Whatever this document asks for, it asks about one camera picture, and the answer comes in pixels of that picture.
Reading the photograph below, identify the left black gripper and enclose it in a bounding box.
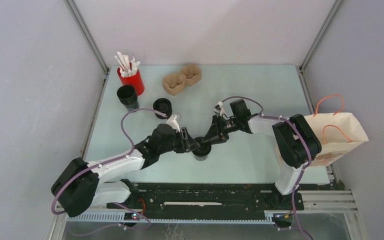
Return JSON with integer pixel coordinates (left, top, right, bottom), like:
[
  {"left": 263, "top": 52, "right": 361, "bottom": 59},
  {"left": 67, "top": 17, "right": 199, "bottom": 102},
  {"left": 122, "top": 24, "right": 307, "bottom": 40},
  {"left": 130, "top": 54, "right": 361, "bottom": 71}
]
[{"left": 159, "top": 128, "right": 199, "bottom": 155}]

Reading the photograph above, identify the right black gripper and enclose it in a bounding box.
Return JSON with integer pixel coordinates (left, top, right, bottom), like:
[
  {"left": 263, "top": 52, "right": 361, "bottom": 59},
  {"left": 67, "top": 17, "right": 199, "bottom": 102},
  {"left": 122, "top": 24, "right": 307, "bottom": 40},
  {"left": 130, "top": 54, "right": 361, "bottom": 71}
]
[{"left": 202, "top": 115, "right": 240, "bottom": 147}]

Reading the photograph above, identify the black plastic cup lid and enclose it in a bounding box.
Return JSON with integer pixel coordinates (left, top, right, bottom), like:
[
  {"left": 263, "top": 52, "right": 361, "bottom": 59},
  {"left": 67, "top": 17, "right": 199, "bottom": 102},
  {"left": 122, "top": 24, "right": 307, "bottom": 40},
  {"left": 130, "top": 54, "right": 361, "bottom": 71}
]
[{"left": 192, "top": 136, "right": 212, "bottom": 157}]

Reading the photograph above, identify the black paper coffee cup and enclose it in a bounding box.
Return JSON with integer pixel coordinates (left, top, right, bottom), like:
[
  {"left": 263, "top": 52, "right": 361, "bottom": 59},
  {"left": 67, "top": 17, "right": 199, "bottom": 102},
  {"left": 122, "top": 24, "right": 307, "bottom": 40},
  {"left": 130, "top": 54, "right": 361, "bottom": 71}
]
[{"left": 193, "top": 154, "right": 209, "bottom": 161}]

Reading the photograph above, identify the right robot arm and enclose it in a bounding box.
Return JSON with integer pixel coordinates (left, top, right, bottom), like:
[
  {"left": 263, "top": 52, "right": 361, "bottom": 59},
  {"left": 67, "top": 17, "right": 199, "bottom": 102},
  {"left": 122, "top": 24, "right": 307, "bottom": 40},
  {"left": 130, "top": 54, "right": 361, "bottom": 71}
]
[{"left": 202, "top": 96, "right": 322, "bottom": 209}]

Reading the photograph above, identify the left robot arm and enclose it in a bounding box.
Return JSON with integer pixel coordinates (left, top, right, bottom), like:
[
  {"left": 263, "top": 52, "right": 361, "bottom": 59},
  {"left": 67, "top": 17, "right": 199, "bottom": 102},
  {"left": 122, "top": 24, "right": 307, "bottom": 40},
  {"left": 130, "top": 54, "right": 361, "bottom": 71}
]
[{"left": 50, "top": 123, "right": 200, "bottom": 217}]

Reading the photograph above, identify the stack of black lids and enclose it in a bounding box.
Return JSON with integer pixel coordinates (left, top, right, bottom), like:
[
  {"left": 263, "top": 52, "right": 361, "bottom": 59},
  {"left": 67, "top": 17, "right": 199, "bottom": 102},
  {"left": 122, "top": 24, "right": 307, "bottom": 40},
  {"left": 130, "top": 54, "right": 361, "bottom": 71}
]
[{"left": 152, "top": 98, "right": 173, "bottom": 120}]

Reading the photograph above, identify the brown pulp cup carrier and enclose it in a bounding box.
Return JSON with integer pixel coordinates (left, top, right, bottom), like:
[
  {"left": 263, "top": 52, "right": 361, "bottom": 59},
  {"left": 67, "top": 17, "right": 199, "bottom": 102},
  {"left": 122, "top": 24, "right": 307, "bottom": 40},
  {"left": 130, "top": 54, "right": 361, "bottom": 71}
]
[{"left": 162, "top": 64, "right": 202, "bottom": 96}]

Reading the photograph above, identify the stack of black cups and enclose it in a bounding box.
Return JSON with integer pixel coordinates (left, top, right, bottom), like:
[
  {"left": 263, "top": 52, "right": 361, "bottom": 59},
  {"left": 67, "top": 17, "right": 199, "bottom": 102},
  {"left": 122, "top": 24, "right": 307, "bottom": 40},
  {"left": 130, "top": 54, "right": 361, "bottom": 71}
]
[{"left": 116, "top": 85, "right": 140, "bottom": 112}]

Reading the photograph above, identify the red cylindrical holder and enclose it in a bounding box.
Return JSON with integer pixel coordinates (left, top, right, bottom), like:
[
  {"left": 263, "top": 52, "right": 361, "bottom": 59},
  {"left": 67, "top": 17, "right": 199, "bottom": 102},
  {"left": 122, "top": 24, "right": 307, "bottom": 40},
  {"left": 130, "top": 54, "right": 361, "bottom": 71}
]
[{"left": 117, "top": 67, "right": 145, "bottom": 96}]

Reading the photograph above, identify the beige paper bag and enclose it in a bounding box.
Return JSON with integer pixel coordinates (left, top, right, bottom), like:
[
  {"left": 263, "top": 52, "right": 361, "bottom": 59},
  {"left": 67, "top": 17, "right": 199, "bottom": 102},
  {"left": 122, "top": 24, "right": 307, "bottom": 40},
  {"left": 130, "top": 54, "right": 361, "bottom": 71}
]
[{"left": 275, "top": 93, "right": 370, "bottom": 171}]

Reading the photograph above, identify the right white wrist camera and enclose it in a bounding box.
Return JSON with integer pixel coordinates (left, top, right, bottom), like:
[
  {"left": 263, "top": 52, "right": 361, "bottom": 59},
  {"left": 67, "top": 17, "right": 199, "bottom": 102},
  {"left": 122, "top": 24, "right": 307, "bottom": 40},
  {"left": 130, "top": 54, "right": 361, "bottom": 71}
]
[{"left": 213, "top": 101, "right": 226, "bottom": 117}]

